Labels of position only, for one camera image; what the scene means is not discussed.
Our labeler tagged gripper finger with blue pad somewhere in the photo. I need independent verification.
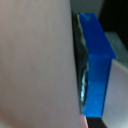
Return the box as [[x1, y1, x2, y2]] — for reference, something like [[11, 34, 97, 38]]
[[73, 11, 128, 128]]

